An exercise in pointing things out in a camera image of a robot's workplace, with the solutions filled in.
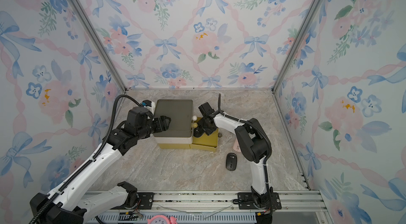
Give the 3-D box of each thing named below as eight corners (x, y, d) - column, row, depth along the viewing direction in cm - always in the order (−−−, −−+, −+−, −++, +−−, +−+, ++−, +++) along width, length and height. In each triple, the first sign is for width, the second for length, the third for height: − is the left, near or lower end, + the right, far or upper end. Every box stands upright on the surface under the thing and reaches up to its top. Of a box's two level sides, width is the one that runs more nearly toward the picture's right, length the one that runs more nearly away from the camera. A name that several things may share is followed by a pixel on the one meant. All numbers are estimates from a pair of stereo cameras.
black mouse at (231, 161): (226, 170, 85) (226, 169, 83) (225, 154, 91) (225, 152, 89) (237, 170, 85) (238, 169, 83) (235, 154, 91) (236, 152, 89)
